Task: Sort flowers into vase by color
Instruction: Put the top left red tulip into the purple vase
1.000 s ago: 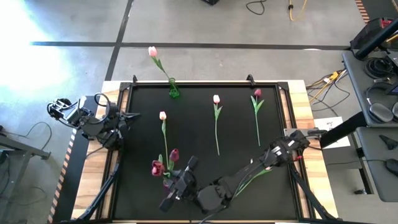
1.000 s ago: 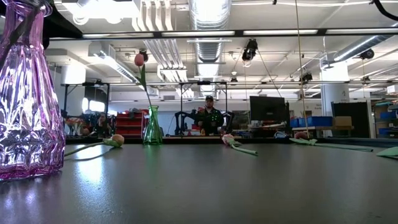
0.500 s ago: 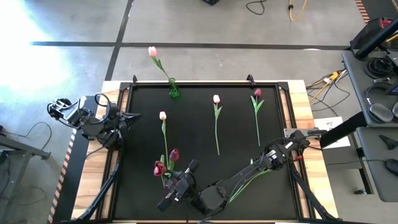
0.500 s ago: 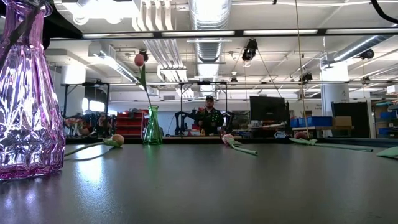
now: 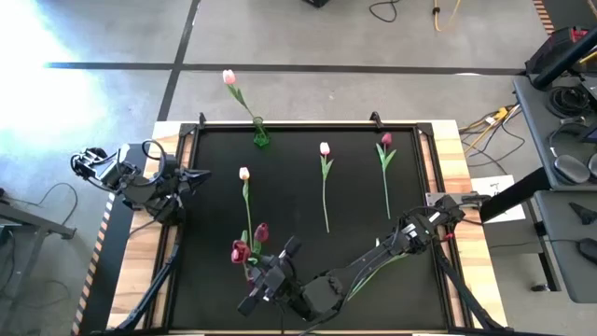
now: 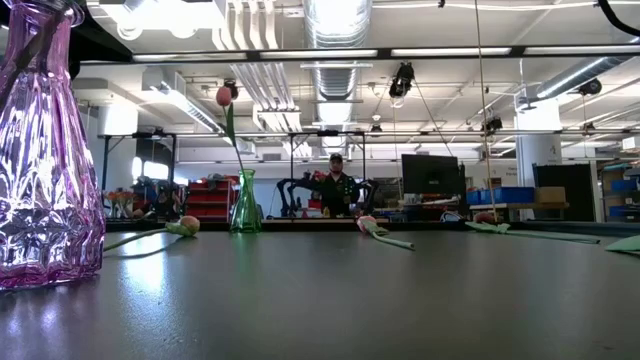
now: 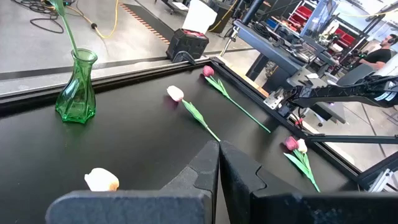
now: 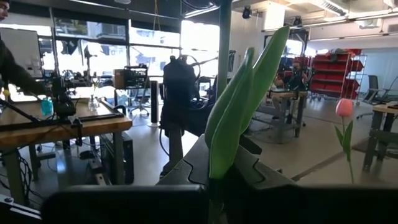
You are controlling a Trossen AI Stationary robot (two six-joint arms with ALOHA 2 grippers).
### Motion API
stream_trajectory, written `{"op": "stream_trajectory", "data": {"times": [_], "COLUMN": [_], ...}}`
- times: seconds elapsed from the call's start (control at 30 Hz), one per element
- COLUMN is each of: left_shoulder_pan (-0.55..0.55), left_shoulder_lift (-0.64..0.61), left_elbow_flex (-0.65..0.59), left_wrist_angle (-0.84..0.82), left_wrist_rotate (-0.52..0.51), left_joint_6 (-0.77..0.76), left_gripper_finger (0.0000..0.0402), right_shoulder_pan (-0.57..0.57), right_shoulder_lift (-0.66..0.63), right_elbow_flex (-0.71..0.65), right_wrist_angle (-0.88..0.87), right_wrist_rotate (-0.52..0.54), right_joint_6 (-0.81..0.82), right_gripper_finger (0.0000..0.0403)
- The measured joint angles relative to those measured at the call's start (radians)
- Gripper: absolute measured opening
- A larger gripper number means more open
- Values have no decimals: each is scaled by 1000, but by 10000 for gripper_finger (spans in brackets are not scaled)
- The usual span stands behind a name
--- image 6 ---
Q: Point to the wooden workbench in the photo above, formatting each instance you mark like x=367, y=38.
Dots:
x=520, y=205

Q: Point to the orange flower bunch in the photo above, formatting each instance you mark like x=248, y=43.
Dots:
x=120, y=200

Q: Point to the small black ceiling camera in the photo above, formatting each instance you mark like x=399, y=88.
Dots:
x=492, y=124

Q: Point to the black overhead beam with lights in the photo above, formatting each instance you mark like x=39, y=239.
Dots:
x=384, y=53

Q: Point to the black ceiling mounted camera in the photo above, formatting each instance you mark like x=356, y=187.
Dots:
x=401, y=82

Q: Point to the green glass vase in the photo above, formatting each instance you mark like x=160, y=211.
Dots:
x=246, y=210

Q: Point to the purple glass vase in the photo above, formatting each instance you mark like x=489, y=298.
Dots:
x=45, y=175

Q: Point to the black ceiling dome camera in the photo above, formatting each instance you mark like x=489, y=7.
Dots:
x=233, y=90
x=591, y=86

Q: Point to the blue plastic bin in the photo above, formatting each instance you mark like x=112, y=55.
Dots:
x=505, y=195

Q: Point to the slanted silver duct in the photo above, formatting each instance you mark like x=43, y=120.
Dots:
x=575, y=75

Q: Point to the black computer monitor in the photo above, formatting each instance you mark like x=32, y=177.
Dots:
x=430, y=175

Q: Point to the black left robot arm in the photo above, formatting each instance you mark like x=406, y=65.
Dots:
x=100, y=42

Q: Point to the black background robot arm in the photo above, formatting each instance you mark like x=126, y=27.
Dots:
x=370, y=192
x=286, y=192

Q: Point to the red tool cabinet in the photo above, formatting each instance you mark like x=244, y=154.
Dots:
x=210, y=197

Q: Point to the black metal station frame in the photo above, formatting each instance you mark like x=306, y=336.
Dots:
x=292, y=160

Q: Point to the cardboard box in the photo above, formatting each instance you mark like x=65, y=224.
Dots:
x=550, y=195

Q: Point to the black aluminium table frame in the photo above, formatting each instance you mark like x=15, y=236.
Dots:
x=310, y=226

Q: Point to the shelf with blue bins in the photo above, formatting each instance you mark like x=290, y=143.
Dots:
x=622, y=192

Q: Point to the silver ventilation duct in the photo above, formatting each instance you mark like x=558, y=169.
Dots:
x=337, y=30

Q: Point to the black cabinet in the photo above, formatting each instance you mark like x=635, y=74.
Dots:
x=580, y=190

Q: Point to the person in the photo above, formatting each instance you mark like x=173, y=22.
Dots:
x=337, y=190

